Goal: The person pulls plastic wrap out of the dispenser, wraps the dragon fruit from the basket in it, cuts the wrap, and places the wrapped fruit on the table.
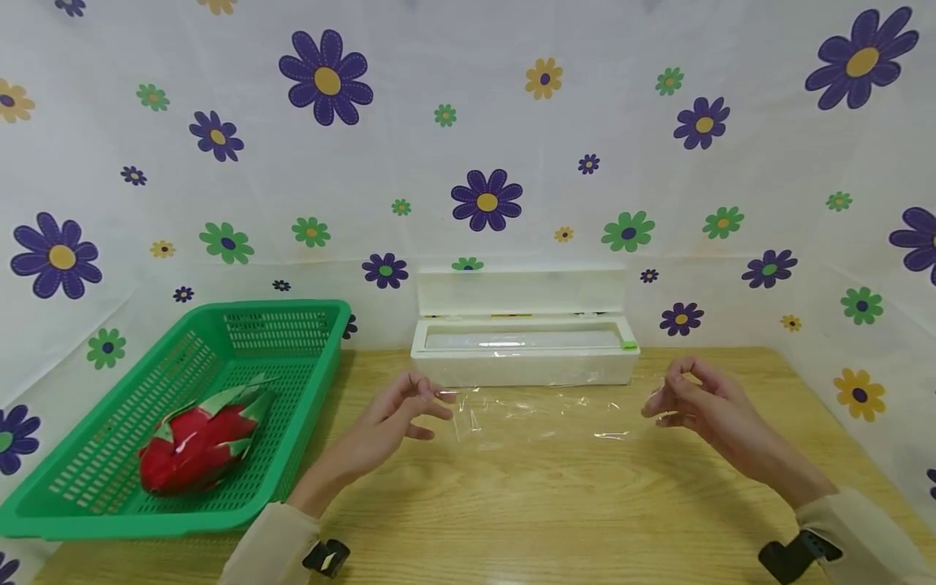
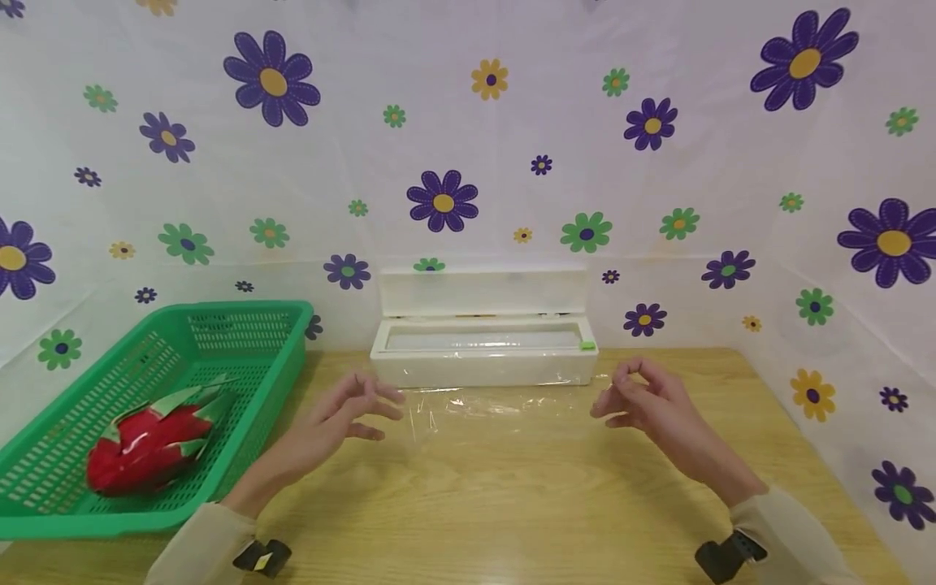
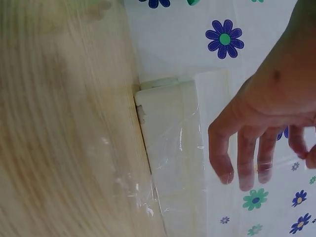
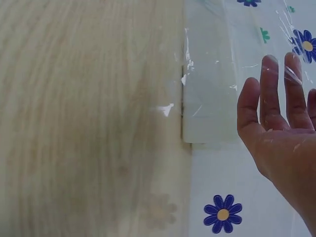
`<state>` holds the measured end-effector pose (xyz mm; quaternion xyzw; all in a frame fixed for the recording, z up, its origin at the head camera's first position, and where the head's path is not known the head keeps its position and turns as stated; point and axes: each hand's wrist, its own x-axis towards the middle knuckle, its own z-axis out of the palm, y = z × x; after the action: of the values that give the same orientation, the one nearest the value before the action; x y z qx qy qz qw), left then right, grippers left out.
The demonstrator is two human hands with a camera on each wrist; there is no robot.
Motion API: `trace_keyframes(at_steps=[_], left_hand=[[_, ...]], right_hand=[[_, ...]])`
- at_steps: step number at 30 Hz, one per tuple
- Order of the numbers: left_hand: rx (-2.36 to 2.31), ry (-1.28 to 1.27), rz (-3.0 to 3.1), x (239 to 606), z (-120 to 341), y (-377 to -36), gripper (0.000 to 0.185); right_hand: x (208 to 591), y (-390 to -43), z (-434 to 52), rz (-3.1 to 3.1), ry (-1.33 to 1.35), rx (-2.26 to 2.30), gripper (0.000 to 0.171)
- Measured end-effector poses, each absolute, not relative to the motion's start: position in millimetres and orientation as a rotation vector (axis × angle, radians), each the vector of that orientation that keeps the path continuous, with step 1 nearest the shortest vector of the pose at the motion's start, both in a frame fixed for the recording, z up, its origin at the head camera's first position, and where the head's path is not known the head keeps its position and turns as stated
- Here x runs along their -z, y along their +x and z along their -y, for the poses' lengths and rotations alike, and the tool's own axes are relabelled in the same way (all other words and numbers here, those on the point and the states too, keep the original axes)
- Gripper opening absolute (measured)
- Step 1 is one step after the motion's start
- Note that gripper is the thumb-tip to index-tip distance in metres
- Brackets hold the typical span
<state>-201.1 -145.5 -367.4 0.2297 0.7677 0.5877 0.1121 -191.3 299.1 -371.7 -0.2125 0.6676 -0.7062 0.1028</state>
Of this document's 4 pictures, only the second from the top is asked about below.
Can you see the person's right hand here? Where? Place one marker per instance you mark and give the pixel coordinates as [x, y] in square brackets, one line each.
[665, 422]

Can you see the person's left hand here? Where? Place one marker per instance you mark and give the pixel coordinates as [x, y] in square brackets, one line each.
[322, 431]

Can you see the person's right thumb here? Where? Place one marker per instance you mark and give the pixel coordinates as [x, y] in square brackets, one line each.
[610, 410]

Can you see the person's right fingers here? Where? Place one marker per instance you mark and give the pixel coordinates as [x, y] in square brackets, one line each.
[636, 375]

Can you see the person's left fingers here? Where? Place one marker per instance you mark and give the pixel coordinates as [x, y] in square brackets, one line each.
[376, 396]

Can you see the person's left thumb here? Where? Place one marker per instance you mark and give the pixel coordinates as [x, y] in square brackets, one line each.
[365, 431]

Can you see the person's left forearm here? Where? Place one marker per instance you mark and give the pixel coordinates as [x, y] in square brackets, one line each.
[212, 536]

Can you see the person's right forearm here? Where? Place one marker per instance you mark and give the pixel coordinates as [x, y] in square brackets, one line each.
[790, 536]

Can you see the white cling film dispenser box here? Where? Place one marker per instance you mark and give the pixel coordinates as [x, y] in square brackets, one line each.
[482, 366]

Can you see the clear cling film sheet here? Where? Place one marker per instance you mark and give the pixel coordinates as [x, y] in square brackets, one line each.
[497, 406]

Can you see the green plastic mesh basket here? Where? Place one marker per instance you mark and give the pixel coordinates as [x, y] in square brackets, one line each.
[241, 382]

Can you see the black wrist band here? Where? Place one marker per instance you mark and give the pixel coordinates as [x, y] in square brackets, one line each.
[262, 557]
[727, 556]

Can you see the red dragon fruit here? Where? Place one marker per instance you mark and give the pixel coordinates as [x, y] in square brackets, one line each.
[146, 451]

